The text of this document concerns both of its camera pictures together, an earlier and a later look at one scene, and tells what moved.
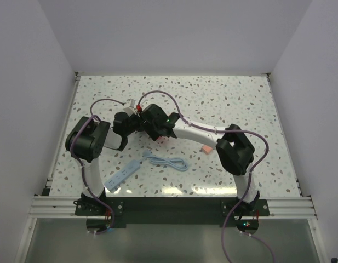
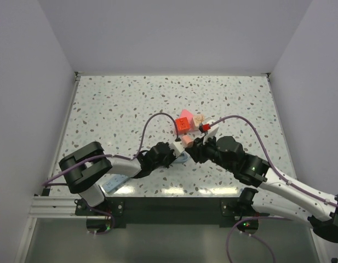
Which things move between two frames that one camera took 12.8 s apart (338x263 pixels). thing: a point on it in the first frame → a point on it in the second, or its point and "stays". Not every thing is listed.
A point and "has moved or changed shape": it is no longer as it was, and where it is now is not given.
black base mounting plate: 172,212 stays
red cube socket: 162,139 has moved or changed shape
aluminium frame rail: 55,207 stays
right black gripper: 149,128 → 196,152
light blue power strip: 112,184 stays
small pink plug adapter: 206,149 has moved or changed shape
